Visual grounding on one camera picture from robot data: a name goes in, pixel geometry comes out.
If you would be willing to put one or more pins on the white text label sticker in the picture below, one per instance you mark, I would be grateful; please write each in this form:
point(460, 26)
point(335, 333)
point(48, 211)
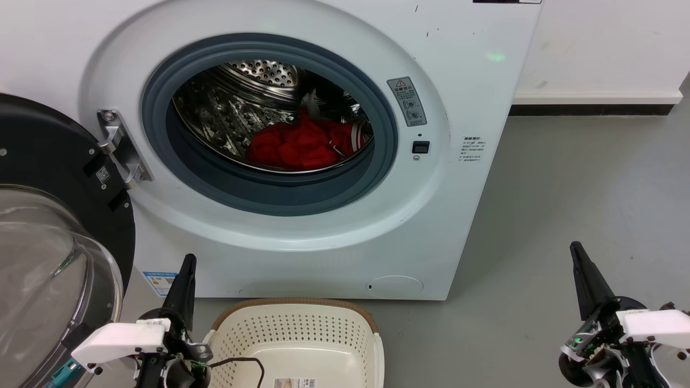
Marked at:
point(472, 150)

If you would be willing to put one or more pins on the grey warning label sticker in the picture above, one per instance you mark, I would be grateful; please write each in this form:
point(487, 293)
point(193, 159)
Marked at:
point(407, 102)

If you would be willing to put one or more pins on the red garment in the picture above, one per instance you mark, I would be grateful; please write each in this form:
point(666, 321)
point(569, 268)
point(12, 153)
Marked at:
point(296, 145)

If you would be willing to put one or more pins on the silver metal door hinge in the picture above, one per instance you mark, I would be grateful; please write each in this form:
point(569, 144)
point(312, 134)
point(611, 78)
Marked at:
point(126, 156)

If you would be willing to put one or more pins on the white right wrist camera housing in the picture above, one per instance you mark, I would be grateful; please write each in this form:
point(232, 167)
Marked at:
point(655, 326)

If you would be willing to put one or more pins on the stainless steel washing machine drum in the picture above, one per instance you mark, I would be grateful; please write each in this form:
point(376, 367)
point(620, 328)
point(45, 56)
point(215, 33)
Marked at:
point(215, 118)

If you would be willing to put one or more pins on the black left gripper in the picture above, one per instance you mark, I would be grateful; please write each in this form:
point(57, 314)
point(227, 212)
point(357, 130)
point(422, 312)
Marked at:
point(180, 366)

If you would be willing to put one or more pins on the white front-load washing machine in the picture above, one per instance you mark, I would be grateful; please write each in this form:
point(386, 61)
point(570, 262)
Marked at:
point(458, 215)

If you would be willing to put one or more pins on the cream perforated laundry basket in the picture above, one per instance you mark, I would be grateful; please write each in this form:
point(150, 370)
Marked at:
point(302, 334)

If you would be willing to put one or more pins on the black round glass washer door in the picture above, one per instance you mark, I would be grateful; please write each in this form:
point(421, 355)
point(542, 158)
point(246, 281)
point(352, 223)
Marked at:
point(48, 151)

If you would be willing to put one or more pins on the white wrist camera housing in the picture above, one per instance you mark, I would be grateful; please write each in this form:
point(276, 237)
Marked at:
point(118, 339)
point(655, 326)

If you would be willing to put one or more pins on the black door latch socket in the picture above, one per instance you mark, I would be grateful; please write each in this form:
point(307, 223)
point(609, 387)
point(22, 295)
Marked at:
point(421, 147)

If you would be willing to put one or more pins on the black and white baseboard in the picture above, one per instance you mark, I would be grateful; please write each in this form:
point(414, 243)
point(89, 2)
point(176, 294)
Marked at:
point(593, 104)

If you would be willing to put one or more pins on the blue energy label sticker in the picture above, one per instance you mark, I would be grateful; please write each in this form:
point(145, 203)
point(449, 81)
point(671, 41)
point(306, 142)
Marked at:
point(160, 283)

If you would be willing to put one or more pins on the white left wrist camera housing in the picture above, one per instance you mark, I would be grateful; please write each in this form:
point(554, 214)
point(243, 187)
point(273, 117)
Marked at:
point(118, 339)

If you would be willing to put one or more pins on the grey rubber door gasket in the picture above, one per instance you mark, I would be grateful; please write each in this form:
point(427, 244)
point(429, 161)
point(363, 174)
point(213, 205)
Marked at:
point(269, 196)

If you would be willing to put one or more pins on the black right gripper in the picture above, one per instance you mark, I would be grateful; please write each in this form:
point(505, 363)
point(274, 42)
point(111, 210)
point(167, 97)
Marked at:
point(598, 355)

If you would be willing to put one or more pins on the QR code sticker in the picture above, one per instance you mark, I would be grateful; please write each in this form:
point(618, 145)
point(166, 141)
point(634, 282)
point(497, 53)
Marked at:
point(103, 175)

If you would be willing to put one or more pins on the round white filter cover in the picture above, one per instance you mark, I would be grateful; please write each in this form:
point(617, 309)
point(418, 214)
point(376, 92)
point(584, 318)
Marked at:
point(395, 286)

